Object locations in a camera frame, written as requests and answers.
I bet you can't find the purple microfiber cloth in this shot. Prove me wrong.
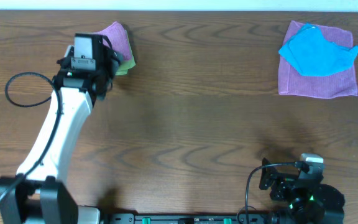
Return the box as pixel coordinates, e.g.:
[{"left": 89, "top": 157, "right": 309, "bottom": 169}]
[{"left": 96, "top": 22, "right": 134, "bottom": 61}]

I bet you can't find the flat purple cloth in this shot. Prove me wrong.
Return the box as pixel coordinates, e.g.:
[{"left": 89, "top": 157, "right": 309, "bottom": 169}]
[{"left": 278, "top": 21, "right": 358, "bottom": 99}]

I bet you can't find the folded green cloth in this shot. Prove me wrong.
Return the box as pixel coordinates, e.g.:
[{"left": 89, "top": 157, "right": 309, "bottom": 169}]
[{"left": 116, "top": 32, "right": 136, "bottom": 76}]

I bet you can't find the blue microfiber cloth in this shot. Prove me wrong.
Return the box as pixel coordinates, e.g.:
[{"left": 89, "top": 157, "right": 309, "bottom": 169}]
[{"left": 278, "top": 24, "right": 358, "bottom": 77}]

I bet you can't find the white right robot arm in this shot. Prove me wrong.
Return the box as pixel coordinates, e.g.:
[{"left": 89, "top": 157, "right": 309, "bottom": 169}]
[{"left": 259, "top": 153, "right": 345, "bottom": 224}]

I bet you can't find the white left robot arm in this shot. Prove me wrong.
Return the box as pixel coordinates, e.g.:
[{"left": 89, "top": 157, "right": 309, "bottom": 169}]
[{"left": 0, "top": 33, "right": 124, "bottom": 223}]

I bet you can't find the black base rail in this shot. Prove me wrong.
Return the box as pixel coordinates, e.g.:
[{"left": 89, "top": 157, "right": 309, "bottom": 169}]
[{"left": 104, "top": 213, "right": 276, "bottom": 224}]

